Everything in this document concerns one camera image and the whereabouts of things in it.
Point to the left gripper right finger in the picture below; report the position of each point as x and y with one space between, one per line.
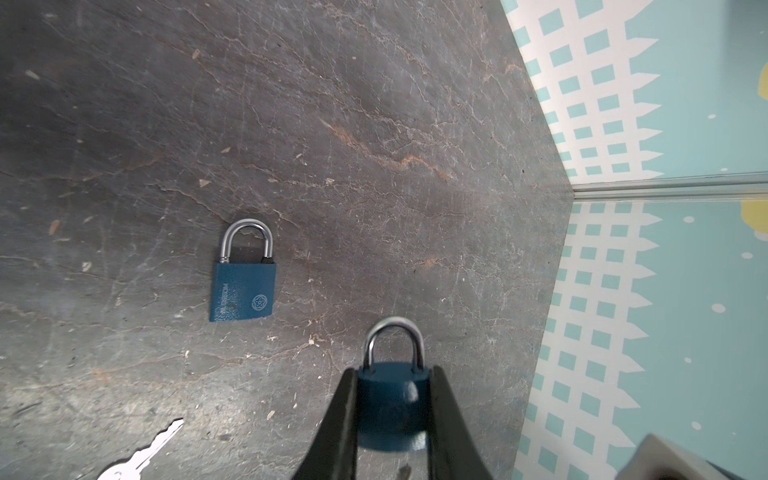
451 451

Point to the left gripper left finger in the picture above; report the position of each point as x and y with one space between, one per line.
333 452

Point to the blue padlock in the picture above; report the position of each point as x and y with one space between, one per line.
393 397
243 291

